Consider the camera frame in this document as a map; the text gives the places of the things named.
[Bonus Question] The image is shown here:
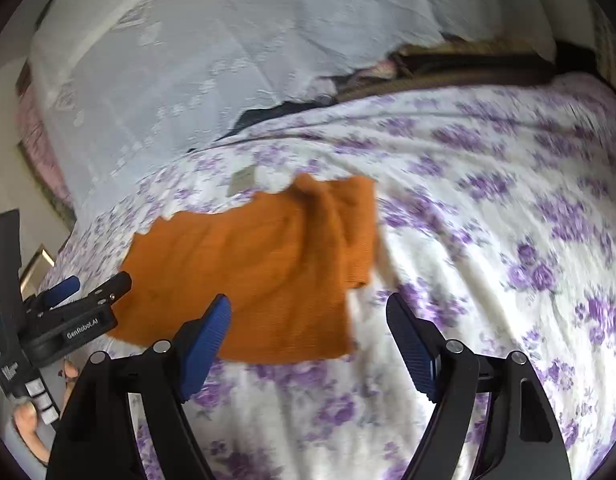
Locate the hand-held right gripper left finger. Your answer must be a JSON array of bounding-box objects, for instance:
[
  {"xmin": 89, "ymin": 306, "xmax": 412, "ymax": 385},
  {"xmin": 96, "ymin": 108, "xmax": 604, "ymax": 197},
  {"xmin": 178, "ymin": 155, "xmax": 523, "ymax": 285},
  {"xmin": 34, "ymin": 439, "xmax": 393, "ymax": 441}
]
[{"xmin": 45, "ymin": 294, "xmax": 233, "ymax": 480}]

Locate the white lace cloth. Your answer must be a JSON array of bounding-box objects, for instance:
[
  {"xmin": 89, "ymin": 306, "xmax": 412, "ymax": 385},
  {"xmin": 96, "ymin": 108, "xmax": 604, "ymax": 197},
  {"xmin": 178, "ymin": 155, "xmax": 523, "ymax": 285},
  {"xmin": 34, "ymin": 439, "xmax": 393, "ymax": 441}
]
[{"xmin": 28, "ymin": 0, "xmax": 559, "ymax": 211}]

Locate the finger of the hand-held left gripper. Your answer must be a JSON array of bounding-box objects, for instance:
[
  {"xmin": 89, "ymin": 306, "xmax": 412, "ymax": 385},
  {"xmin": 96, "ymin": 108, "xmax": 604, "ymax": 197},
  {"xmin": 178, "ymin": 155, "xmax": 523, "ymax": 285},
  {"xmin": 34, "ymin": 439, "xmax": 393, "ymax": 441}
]
[
  {"xmin": 42, "ymin": 275, "xmax": 82, "ymax": 309},
  {"xmin": 85, "ymin": 271, "xmax": 133, "ymax": 311}
]

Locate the pink cloth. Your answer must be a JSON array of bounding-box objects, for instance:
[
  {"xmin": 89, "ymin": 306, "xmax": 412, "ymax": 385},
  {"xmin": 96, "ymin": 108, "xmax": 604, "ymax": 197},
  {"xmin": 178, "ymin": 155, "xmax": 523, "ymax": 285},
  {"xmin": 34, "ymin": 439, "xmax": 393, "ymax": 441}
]
[{"xmin": 15, "ymin": 85, "xmax": 75, "ymax": 207}]

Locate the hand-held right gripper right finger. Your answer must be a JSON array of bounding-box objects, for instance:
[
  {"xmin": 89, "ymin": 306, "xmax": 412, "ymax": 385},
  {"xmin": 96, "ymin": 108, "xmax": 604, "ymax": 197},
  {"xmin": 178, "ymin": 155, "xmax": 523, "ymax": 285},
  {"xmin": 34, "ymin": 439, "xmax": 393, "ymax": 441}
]
[{"xmin": 385, "ymin": 292, "xmax": 574, "ymax": 480}]

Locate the gold picture frame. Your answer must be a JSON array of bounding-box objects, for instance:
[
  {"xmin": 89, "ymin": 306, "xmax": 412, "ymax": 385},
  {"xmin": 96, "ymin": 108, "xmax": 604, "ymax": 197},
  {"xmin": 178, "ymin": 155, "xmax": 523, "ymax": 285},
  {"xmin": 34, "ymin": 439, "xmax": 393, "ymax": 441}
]
[{"xmin": 19, "ymin": 244, "xmax": 57, "ymax": 297}]

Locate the black lace garment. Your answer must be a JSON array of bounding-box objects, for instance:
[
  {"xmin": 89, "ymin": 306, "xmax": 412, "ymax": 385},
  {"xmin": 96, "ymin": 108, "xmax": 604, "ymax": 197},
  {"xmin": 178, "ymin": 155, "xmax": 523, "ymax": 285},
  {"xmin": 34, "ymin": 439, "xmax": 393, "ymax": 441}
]
[{"xmin": 188, "ymin": 72, "xmax": 339, "ymax": 155}]

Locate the orange knit sweater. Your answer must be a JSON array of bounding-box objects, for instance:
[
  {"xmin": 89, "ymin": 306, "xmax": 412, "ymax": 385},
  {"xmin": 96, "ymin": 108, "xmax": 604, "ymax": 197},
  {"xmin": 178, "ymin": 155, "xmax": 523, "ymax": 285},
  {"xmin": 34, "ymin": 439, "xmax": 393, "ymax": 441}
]
[{"xmin": 107, "ymin": 174, "xmax": 381, "ymax": 365}]

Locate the grey paper hang tag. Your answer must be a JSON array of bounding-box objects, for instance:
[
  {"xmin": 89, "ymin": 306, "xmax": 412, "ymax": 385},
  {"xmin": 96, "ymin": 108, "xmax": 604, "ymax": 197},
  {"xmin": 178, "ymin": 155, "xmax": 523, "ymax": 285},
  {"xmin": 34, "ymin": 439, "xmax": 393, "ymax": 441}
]
[{"xmin": 228, "ymin": 167, "xmax": 257, "ymax": 197}]

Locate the beige checked cloth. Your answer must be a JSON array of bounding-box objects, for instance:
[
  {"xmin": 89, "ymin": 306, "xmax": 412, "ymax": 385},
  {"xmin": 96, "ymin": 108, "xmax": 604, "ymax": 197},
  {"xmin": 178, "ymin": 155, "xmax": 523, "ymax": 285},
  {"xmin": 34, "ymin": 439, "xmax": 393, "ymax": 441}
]
[{"xmin": 587, "ymin": 4, "xmax": 616, "ymax": 88}]

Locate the brown woven blanket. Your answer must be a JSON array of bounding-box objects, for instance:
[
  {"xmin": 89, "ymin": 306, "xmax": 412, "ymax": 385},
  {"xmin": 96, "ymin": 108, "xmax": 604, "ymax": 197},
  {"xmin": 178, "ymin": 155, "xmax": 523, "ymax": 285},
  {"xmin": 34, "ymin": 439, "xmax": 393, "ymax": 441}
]
[{"xmin": 337, "ymin": 40, "xmax": 560, "ymax": 104}]

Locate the purple floral bedsheet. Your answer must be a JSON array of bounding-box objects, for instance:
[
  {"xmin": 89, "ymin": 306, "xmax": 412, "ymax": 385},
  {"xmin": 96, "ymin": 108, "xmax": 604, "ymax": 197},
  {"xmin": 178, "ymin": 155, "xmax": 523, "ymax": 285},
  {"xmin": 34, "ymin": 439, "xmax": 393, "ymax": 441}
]
[{"xmin": 35, "ymin": 72, "xmax": 616, "ymax": 480}]

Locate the pile of pale clothes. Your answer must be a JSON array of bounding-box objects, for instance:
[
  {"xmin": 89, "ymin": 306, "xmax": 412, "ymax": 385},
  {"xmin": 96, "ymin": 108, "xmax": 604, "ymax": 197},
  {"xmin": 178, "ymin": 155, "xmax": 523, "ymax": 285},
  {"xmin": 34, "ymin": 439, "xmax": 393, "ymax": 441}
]
[{"xmin": 372, "ymin": 57, "xmax": 405, "ymax": 80}]

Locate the person's left hand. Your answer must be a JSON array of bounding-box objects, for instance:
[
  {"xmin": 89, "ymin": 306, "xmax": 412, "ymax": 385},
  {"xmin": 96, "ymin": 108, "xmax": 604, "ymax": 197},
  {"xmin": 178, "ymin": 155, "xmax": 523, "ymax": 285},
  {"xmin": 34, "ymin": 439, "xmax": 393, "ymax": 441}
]
[{"xmin": 13, "ymin": 359, "xmax": 80, "ymax": 465}]

